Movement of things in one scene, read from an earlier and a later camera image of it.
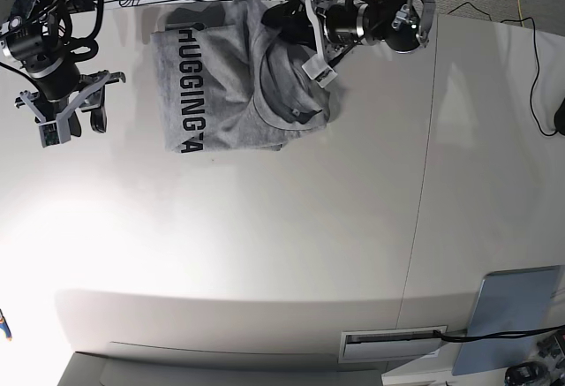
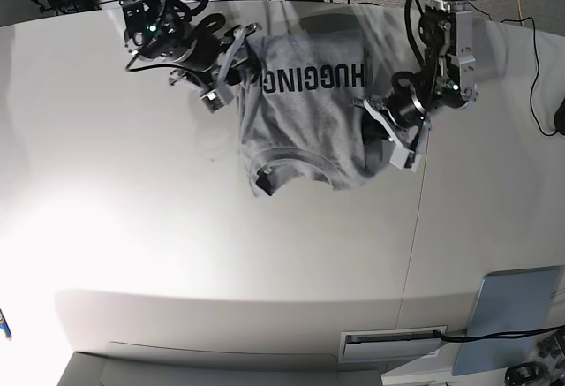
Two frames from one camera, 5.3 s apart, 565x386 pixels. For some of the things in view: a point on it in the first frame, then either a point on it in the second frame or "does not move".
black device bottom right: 527,374 does not move
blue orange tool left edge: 3,325 does not move
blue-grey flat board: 508,301 does not move
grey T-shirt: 222,81 to 305,98
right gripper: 337,26 to 402,107
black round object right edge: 560,118 does not move
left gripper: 89,95 to 209,58
